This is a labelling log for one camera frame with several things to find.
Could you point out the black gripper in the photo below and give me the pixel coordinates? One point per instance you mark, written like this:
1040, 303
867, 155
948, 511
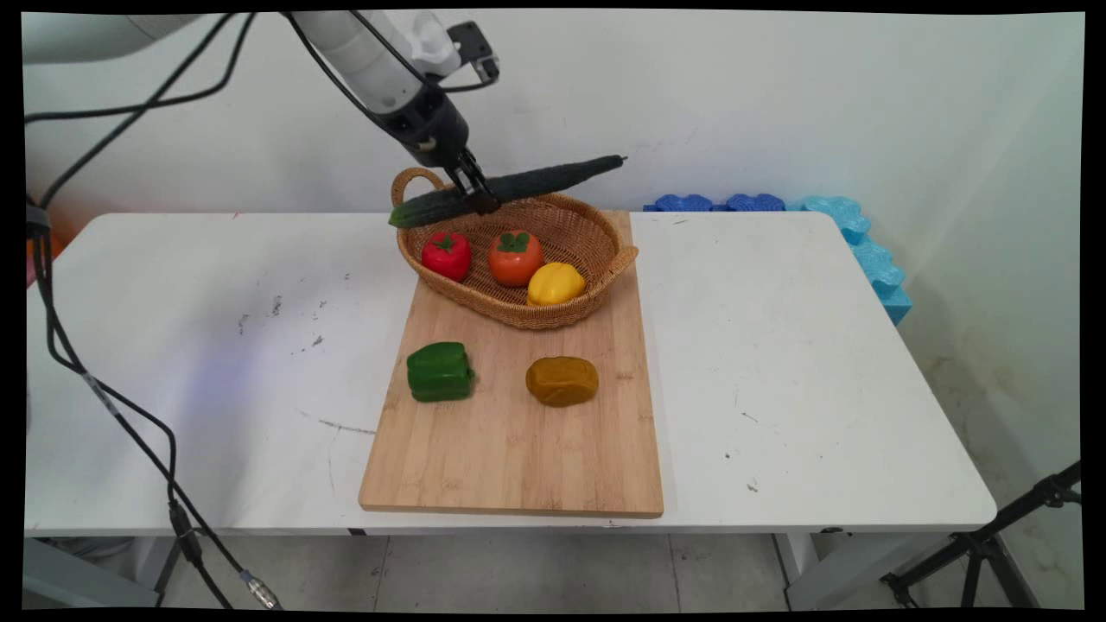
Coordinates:
429, 125

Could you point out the long dark green cucumber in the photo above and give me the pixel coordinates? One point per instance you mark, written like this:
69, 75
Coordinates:
544, 180

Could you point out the woven wicker basket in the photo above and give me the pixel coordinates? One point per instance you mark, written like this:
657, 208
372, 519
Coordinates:
518, 225

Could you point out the orange toy tomato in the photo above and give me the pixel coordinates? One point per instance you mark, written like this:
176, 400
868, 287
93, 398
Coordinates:
515, 257

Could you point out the yellow toy lemon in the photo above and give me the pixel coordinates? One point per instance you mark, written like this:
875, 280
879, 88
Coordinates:
556, 284

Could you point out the green toy bell pepper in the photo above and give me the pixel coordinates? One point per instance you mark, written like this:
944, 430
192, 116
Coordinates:
440, 371

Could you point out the brown toy potato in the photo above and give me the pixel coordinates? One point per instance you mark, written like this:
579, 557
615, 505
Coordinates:
562, 381

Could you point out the dark blue foam mat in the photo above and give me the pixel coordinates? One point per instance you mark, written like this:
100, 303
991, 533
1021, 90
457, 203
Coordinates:
683, 203
756, 203

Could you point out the wooden cutting board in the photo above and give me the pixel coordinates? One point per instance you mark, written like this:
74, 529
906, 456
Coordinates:
518, 432

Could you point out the light blue foam mat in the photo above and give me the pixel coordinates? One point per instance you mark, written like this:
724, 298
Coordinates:
873, 259

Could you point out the orange object behind table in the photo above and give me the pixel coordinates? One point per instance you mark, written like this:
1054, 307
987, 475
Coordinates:
36, 246

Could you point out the white table leg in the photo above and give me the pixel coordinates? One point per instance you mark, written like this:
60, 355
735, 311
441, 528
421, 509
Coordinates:
86, 574
829, 566

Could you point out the black tripod stand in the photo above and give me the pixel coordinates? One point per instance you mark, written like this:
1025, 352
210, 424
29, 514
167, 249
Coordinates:
976, 544

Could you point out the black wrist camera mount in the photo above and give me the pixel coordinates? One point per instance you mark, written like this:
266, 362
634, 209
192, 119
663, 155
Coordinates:
475, 47

